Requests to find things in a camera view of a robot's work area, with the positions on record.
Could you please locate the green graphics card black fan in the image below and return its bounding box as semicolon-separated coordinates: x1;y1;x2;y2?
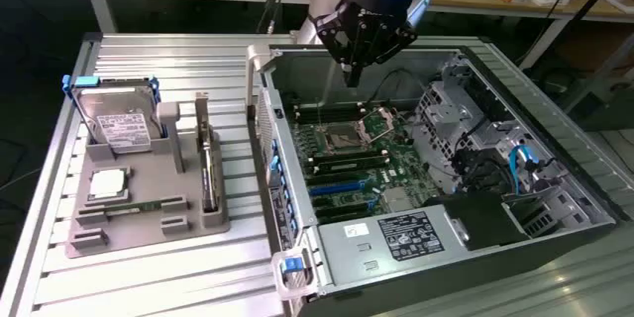
193;91;222;215

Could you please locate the black RAM slot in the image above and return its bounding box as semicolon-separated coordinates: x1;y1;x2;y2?
293;102;362;115

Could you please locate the metal socket cover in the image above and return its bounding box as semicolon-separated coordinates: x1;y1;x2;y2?
357;106;397;140

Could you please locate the metal disk bay cage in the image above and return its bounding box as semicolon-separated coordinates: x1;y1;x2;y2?
410;63;501;149

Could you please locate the CPU socket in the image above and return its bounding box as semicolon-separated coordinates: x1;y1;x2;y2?
320;122;368;151

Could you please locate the green motherboard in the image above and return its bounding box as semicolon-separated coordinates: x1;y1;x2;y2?
289;99;441;221

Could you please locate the black installed RAM stick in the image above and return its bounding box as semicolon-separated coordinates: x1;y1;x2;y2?
305;152;390;176

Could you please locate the black tripod pole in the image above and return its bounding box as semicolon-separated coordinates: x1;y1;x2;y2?
516;0;631;70

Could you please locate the silver chipset heatsink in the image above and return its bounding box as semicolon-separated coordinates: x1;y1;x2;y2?
378;187;422;213

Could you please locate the black open PC case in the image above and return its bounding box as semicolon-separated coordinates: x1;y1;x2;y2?
245;44;620;310

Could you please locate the silver hard disk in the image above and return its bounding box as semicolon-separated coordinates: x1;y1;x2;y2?
75;88;160;154

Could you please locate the hard disk drive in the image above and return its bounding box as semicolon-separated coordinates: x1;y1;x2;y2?
59;74;162;147

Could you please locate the grey parts rack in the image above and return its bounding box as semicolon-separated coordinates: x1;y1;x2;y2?
62;99;232;259

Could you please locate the grey power supply unit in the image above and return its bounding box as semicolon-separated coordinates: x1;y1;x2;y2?
316;203;471;287

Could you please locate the green RAM stick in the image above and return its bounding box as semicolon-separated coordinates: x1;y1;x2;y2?
105;200;165;217

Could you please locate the silver CPU chip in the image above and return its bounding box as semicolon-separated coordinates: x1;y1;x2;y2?
86;169;128;200

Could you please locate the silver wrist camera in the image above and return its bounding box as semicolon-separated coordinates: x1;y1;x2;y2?
405;0;433;33

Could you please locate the blue wire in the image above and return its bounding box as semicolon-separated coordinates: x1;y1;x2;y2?
505;143;532;196

